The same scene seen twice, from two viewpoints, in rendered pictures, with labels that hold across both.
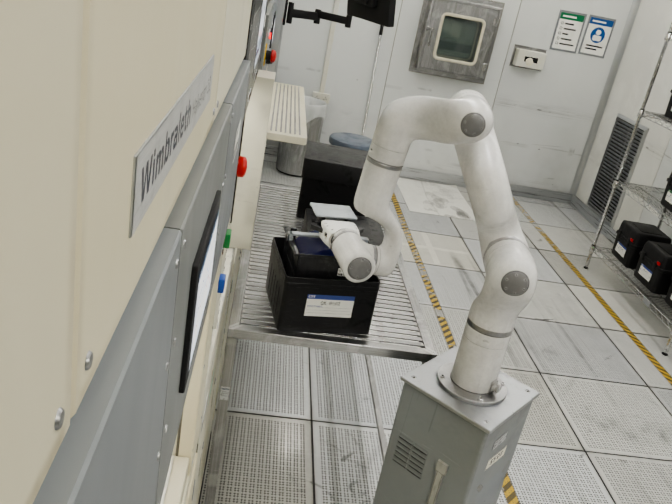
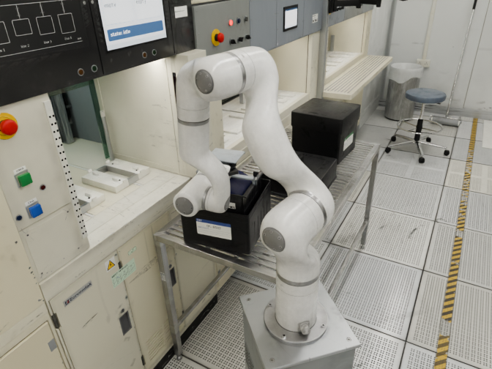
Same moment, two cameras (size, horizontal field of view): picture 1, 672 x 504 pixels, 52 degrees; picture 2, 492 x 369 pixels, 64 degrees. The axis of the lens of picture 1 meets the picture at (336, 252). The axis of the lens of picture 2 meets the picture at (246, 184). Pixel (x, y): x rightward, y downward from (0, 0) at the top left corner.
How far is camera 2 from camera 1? 1.19 m
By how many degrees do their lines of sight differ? 34
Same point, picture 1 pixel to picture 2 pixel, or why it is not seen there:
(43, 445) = not seen: outside the picture
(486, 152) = (255, 107)
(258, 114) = not seen: hidden behind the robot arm
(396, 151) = (186, 109)
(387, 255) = (213, 196)
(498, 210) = (266, 165)
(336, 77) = (435, 47)
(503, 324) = (292, 274)
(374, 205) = (185, 155)
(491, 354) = (289, 299)
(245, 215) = not seen: hidden behind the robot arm
